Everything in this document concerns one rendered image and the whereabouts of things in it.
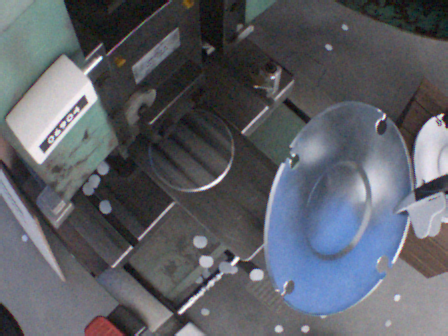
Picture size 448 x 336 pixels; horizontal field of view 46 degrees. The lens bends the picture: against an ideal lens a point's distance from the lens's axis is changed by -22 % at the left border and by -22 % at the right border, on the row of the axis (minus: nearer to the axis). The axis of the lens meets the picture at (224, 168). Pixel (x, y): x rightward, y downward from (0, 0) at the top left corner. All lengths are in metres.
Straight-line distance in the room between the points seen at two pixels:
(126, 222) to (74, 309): 0.78
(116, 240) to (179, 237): 0.12
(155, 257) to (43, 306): 0.79
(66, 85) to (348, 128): 0.49
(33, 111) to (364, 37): 1.66
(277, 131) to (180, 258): 0.27
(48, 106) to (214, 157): 0.57
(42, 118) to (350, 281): 0.48
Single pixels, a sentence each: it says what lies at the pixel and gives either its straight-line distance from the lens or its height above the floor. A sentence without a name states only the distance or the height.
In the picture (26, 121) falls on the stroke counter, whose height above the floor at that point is 1.34.
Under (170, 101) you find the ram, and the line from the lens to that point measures 0.80.
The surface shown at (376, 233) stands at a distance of 0.75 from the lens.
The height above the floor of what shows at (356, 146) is 0.96.
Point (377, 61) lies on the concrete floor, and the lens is 1.97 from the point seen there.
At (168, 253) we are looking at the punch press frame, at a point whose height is 0.64.
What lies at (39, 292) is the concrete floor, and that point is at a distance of 1.81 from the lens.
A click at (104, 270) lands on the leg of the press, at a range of 1.12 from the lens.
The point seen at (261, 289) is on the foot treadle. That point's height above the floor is 0.16.
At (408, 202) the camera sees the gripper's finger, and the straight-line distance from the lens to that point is 0.69.
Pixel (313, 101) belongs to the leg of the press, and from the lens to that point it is 1.16.
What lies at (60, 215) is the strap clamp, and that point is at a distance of 1.04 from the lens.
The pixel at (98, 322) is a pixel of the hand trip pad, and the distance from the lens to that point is 0.98.
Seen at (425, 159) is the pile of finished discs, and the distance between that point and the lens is 1.48.
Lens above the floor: 1.72
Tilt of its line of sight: 75 degrees down
